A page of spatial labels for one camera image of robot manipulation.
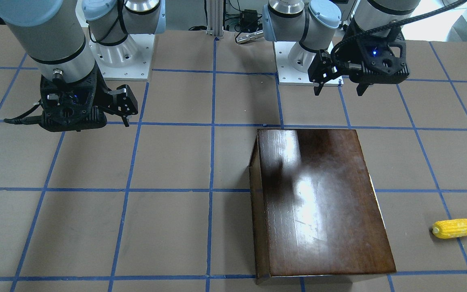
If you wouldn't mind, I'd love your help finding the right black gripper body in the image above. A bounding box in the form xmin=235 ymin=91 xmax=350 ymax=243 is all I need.
xmin=108 ymin=85 xmax=139 ymax=118

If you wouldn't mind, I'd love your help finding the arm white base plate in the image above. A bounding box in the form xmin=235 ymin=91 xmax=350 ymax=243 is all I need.
xmin=273 ymin=41 xmax=344 ymax=86
xmin=89 ymin=34 xmax=155 ymax=81

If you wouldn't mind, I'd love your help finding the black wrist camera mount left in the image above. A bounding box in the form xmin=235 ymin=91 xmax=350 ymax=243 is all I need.
xmin=332 ymin=22 xmax=410 ymax=88

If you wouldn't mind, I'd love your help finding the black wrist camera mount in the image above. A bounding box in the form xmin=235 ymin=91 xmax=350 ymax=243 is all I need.
xmin=332 ymin=22 xmax=410 ymax=88
xmin=39 ymin=64 xmax=108 ymax=132

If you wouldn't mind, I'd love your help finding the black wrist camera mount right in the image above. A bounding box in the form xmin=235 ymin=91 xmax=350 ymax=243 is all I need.
xmin=39 ymin=64 xmax=108 ymax=132

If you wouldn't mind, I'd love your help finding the dark wooden drawer cabinet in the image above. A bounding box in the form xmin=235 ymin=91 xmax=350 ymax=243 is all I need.
xmin=248 ymin=128 xmax=397 ymax=285

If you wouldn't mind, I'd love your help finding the yellow corn cob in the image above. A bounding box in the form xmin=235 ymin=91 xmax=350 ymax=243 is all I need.
xmin=432 ymin=219 xmax=467 ymax=239

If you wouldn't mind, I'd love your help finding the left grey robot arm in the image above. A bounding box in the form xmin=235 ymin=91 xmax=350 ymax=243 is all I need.
xmin=261 ymin=0 xmax=419 ymax=96

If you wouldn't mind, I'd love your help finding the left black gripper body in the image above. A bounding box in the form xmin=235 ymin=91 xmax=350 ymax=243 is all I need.
xmin=308 ymin=49 xmax=343 ymax=86

